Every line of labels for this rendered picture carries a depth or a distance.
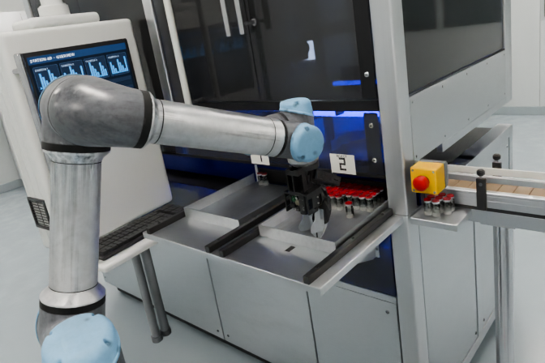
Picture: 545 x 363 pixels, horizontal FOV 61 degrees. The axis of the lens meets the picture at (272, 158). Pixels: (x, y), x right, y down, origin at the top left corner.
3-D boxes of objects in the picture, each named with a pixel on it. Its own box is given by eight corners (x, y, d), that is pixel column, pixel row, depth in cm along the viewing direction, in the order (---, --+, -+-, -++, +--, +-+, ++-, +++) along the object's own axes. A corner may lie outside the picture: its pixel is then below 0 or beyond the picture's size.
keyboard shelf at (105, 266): (159, 208, 197) (157, 202, 196) (206, 216, 180) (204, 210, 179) (60, 258, 163) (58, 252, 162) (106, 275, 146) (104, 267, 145)
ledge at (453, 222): (431, 204, 139) (431, 198, 138) (475, 211, 130) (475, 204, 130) (410, 224, 129) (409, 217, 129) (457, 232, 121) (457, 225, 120)
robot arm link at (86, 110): (64, 68, 64) (332, 117, 91) (53, 68, 73) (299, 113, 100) (54, 151, 65) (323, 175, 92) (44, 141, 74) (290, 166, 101)
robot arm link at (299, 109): (269, 103, 109) (298, 95, 113) (276, 147, 112) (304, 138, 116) (288, 104, 103) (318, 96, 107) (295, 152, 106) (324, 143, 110)
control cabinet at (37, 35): (147, 195, 208) (101, 14, 186) (176, 200, 196) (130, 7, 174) (38, 247, 170) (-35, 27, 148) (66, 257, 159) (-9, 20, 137)
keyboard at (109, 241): (169, 207, 188) (167, 202, 187) (193, 211, 179) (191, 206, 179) (80, 254, 158) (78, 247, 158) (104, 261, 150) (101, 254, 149)
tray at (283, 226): (328, 192, 156) (326, 182, 155) (399, 202, 139) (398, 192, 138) (259, 236, 132) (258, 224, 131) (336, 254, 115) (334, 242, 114)
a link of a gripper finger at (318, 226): (307, 246, 116) (302, 213, 113) (320, 237, 120) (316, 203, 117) (317, 249, 114) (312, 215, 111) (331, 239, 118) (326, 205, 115)
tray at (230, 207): (254, 181, 179) (253, 172, 178) (308, 190, 161) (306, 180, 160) (186, 217, 155) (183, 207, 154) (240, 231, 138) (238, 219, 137)
